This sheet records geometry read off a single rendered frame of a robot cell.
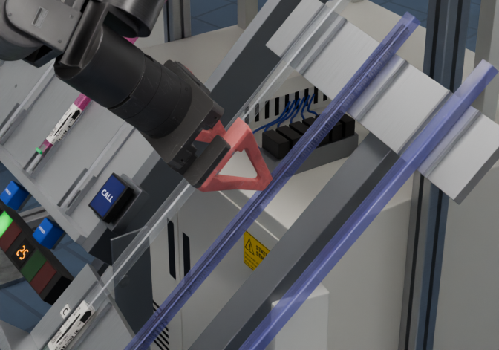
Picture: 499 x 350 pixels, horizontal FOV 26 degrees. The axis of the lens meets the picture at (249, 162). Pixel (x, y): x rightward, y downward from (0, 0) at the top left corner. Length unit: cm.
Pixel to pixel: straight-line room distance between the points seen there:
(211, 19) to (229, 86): 252
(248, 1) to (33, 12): 131
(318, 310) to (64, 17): 40
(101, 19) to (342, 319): 88
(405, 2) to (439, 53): 255
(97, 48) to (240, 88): 49
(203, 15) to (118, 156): 252
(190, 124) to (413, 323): 88
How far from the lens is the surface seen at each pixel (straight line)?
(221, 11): 390
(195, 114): 90
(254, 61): 132
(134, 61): 88
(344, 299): 163
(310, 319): 107
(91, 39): 87
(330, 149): 168
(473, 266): 180
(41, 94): 156
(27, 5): 85
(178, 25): 211
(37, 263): 141
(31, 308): 244
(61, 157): 146
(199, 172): 90
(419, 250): 164
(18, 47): 85
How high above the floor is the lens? 146
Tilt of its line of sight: 30 degrees down
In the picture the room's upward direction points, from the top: straight up
